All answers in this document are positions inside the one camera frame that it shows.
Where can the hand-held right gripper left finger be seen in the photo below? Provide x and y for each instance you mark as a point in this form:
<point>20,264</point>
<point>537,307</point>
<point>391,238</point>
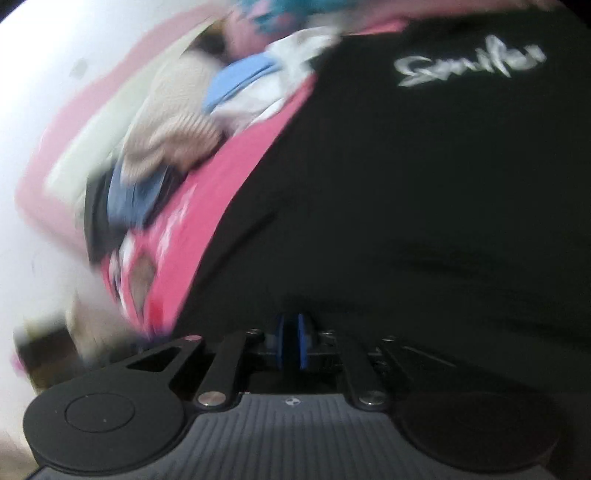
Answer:
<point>278,341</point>

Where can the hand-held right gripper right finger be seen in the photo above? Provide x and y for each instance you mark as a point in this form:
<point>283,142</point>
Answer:
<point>302,341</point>

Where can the black printed t-shirt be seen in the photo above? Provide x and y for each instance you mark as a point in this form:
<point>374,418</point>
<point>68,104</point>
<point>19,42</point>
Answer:
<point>415,184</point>

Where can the pink floral blanket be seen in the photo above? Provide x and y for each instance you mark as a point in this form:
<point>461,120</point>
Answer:
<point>221,184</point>

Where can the blue denim cloth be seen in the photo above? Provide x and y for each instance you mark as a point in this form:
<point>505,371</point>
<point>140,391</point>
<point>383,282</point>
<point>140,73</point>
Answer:
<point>134,198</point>

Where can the dark cloth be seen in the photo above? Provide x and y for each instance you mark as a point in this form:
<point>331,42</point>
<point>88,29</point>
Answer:
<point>99,217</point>

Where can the crumpled white shirt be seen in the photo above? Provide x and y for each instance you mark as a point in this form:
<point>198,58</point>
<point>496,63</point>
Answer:
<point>244,110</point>

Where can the beige checkered cloth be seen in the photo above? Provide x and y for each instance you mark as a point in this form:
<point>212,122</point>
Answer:
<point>171,115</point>

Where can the light blue cloth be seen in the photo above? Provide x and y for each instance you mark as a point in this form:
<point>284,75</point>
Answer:
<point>235,78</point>

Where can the pink and blue quilt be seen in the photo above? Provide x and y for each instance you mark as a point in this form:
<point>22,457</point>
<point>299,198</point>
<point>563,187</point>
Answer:
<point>258,27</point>

